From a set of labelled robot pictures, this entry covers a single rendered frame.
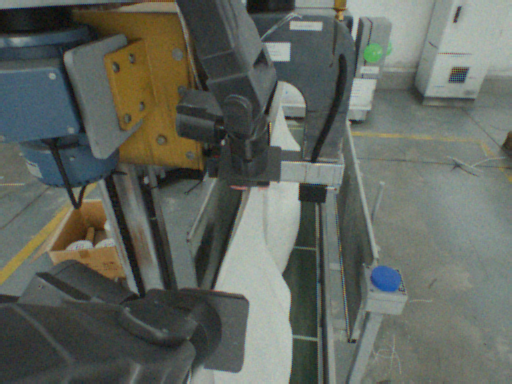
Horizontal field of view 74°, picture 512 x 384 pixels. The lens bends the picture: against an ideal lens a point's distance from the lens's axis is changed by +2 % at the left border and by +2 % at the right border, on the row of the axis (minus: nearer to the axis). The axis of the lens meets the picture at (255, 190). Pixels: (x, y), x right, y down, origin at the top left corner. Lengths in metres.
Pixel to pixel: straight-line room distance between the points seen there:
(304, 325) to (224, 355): 0.91
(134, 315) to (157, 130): 0.60
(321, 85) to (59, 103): 0.42
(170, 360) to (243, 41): 0.31
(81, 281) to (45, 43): 0.38
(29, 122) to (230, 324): 0.37
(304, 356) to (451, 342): 0.86
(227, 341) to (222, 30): 0.31
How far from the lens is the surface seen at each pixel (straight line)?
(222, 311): 0.34
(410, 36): 4.87
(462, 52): 4.44
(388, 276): 0.80
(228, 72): 0.39
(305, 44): 0.63
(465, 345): 1.89
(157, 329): 0.18
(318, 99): 0.65
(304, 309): 1.29
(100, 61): 0.58
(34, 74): 0.51
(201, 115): 0.47
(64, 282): 0.28
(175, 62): 0.69
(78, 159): 0.62
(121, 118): 0.61
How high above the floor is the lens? 1.41
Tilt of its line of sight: 35 degrees down
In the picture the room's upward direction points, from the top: straight up
